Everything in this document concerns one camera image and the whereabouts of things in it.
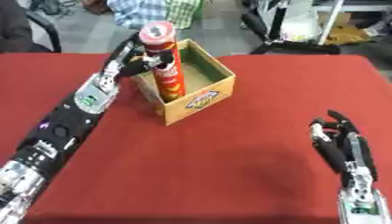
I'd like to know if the red cylindrical snack can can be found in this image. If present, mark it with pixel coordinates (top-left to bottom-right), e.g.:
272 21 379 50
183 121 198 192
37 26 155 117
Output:
137 20 187 103

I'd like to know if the black chair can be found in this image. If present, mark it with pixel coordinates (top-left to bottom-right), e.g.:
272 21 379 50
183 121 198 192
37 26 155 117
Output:
0 0 65 54

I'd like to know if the person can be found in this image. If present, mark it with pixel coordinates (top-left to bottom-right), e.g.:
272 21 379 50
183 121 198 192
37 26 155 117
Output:
105 0 206 31

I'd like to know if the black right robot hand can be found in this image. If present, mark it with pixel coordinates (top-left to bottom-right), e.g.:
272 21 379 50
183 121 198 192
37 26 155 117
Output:
307 108 380 182

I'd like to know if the black tripod stand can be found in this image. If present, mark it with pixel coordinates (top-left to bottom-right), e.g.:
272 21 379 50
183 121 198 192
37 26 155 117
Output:
240 0 343 56

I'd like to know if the tan cardboard box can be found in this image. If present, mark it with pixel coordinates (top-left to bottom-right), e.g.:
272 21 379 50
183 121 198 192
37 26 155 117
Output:
129 38 238 127

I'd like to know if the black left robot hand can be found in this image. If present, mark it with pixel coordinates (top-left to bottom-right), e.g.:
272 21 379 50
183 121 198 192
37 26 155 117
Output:
104 32 175 79

